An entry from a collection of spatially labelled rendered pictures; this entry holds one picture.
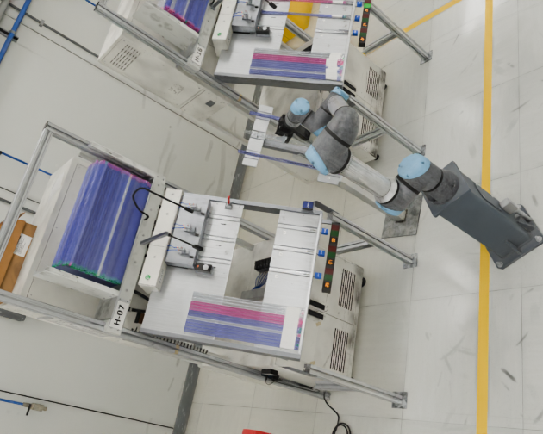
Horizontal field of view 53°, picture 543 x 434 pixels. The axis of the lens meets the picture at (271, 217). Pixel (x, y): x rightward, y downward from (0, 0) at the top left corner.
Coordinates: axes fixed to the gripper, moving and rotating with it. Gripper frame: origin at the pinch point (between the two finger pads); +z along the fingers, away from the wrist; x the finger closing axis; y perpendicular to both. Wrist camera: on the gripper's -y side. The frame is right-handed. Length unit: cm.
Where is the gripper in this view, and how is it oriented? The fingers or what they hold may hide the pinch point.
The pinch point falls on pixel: (285, 139)
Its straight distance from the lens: 264.8
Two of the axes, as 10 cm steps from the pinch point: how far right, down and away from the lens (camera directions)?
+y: -9.4, -3.0, -1.3
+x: -2.5, 9.1, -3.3
